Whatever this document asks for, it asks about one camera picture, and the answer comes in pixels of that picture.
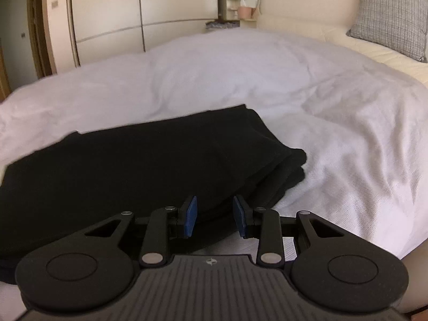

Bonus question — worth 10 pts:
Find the black garment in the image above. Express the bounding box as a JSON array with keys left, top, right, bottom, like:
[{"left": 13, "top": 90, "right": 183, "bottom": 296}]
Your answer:
[{"left": 0, "top": 104, "right": 307, "bottom": 285}]

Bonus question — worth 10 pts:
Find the grey cloth bundle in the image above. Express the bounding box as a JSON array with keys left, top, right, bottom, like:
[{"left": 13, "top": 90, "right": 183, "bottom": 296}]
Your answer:
[{"left": 205, "top": 21, "right": 240, "bottom": 31}]

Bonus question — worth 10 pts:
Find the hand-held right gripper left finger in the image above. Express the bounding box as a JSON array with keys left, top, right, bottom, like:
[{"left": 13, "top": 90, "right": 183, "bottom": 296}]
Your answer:
[{"left": 76, "top": 195, "right": 198, "bottom": 269}]

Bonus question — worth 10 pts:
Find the cream sofa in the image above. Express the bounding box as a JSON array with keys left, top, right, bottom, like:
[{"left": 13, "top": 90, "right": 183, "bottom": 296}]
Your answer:
[{"left": 256, "top": 0, "right": 428, "bottom": 84}]

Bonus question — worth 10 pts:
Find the white bed blanket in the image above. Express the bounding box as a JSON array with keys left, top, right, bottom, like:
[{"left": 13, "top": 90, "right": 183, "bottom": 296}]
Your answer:
[{"left": 0, "top": 27, "right": 428, "bottom": 321}]

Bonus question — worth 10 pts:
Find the wooden door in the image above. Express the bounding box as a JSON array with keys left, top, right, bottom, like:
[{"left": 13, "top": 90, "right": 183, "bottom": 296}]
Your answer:
[{"left": 26, "top": 0, "right": 54, "bottom": 79}]

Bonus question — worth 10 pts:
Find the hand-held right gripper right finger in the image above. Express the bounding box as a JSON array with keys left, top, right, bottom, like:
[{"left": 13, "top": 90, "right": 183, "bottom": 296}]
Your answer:
[{"left": 233, "top": 195, "right": 351, "bottom": 270}]

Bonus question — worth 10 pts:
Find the grey woven pillow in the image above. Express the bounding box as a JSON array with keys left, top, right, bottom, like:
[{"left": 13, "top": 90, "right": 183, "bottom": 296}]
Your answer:
[{"left": 346, "top": 0, "right": 428, "bottom": 63}]

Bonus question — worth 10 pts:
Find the cream wardrobe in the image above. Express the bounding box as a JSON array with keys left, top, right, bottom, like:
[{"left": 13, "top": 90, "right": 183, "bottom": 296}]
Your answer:
[{"left": 42, "top": 0, "right": 221, "bottom": 74}]

